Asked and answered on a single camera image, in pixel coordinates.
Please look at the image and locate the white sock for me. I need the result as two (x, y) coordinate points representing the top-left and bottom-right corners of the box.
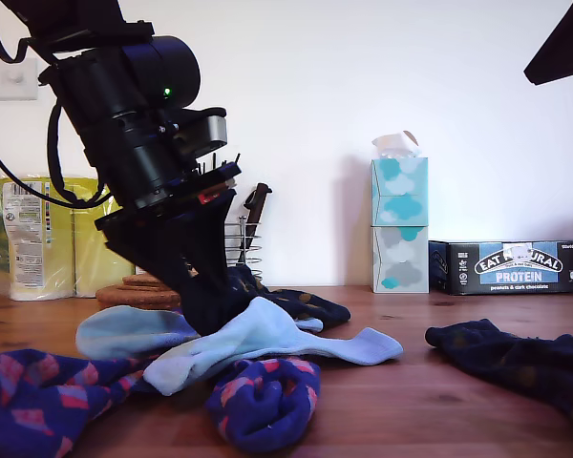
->
(74, 304), (202, 360)
(142, 296), (405, 396)

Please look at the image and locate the white light switch plate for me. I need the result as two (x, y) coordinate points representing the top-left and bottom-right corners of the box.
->
(0, 57), (39, 101)

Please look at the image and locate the arm grey camera box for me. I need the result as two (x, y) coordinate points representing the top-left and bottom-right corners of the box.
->
(159, 107), (229, 161)

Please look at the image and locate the black protein bar box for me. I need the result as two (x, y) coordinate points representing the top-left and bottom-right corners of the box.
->
(428, 239), (573, 297)

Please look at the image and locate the teal cloud tissue box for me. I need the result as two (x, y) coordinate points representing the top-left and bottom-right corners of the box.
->
(371, 157), (430, 230)

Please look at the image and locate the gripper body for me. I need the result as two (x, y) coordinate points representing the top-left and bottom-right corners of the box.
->
(85, 112), (244, 244)

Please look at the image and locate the white tissue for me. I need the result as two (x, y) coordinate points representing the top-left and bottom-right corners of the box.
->
(371, 129), (422, 161)

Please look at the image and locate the square cork coaster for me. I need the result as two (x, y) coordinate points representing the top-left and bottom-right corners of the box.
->
(122, 274), (166, 286)
(123, 281), (173, 292)

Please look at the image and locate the braided black cable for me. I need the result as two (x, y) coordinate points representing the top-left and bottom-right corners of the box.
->
(46, 100), (109, 207)

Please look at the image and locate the grey cloud tissue box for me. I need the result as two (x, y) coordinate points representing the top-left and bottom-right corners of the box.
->
(371, 225), (431, 296)

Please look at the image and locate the dark-handled knife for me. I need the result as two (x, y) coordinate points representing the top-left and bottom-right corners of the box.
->
(232, 183), (273, 268)

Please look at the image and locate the blue pink-patterned sock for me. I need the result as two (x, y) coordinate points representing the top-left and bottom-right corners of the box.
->
(0, 348), (147, 458)
(203, 357), (322, 453)

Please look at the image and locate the yellow paper roll pack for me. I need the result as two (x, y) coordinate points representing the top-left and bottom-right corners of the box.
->
(0, 177), (138, 302)

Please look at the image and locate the navy pineapple sock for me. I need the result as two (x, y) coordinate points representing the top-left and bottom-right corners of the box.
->
(424, 318), (573, 436)
(180, 264), (352, 338)

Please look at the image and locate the thin black cable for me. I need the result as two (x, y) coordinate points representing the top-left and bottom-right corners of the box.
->
(0, 124), (111, 209)

